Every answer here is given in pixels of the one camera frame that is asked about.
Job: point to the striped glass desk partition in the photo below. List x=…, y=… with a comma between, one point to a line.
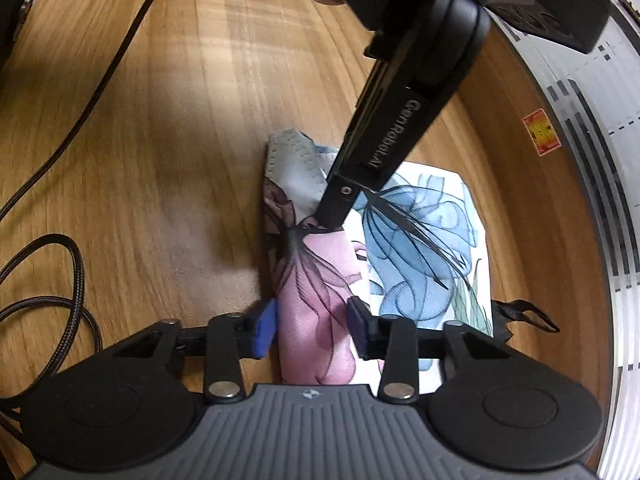
x=615, y=185

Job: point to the red and yellow sticker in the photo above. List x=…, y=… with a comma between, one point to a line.
x=541, y=132

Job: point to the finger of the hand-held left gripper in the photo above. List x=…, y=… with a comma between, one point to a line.
x=340, y=205

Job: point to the floral white shopping bag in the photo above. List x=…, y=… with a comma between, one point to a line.
x=415, y=240

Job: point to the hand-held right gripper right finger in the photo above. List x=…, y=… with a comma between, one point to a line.
x=357, y=325

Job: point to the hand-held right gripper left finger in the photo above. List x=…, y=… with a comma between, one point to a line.
x=265, y=330

